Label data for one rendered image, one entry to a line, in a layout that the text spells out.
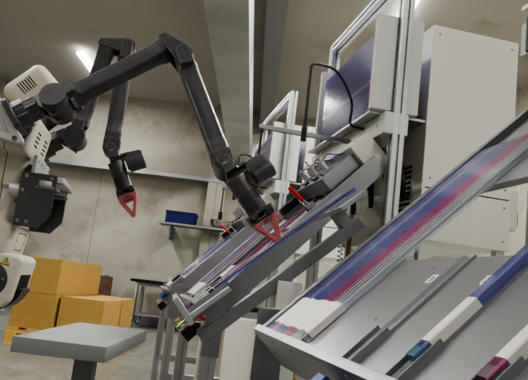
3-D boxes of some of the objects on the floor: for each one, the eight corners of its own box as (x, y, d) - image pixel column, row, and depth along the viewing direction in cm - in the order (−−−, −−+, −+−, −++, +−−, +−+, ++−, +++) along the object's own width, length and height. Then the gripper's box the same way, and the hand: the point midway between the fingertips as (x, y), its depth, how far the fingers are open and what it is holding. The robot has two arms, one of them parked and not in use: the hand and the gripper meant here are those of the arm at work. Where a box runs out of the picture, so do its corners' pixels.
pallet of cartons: (141, 344, 688) (152, 271, 702) (93, 356, 550) (108, 264, 564) (57, 333, 701) (70, 261, 715) (-10, 341, 563) (8, 253, 577)
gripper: (233, 202, 163) (265, 250, 162) (237, 199, 153) (272, 249, 152) (254, 188, 164) (286, 235, 164) (258, 184, 154) (293, 233, 154)
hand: (277, 239), depth 158 cm, fingers closed, pressing on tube
